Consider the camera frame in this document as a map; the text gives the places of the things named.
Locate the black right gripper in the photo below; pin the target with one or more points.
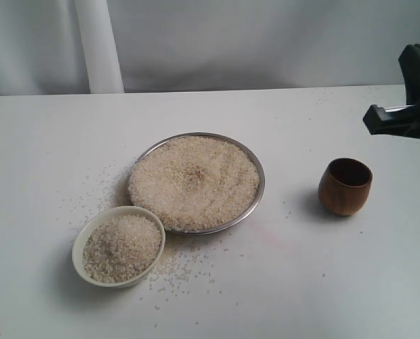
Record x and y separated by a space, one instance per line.
404 120

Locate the brown wooden cup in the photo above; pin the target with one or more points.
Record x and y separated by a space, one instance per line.
344 186

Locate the rice heap in tray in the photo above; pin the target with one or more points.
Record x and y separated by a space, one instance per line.
196 180

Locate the spilled rice grains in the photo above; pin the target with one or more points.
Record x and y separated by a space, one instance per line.
271 261

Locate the brown granular contents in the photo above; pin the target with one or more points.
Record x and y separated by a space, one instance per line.
121 248

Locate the cream ceramic floral bowl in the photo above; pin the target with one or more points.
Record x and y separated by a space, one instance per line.
105 216

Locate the round steel tray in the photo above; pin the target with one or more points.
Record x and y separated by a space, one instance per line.
259 197

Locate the white backdrop curtain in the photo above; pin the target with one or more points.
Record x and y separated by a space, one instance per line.
74 47

